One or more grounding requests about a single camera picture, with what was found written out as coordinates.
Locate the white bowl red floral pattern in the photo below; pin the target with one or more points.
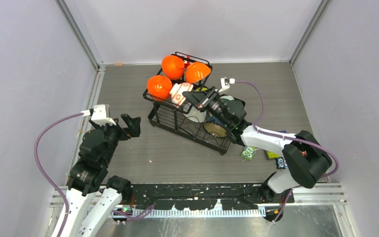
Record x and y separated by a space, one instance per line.
176 93

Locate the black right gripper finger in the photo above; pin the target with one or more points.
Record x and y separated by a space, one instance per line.
196 98
212 91

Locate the green owl toy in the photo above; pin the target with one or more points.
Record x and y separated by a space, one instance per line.
248 153

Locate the dark blue glazed bowl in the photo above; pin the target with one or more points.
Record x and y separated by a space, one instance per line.
215 128

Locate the white ribbed bowl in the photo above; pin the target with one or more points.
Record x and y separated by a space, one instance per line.
193 114

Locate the grey building block plate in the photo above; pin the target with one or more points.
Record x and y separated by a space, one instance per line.
270 155

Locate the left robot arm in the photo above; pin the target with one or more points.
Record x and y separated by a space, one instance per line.
86 176

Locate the blue owl card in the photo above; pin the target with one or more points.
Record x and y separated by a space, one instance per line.
281 163

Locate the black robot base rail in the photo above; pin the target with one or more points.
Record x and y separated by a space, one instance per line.
201 196

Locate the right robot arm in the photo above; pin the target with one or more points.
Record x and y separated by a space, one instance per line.
307 161

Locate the mint textured bowl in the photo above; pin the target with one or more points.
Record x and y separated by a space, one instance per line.
227 97

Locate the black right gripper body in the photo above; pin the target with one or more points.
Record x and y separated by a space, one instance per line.
214 104

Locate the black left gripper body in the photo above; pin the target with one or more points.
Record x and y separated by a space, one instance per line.
114 132

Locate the orange bowl front left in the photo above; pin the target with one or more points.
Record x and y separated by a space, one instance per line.
159 87

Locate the orange bowl back left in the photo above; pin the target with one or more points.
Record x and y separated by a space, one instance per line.
173 67

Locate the yellow-green bowl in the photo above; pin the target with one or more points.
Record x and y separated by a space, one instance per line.
201 89

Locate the black wire dish rack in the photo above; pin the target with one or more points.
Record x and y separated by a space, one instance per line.
172 112

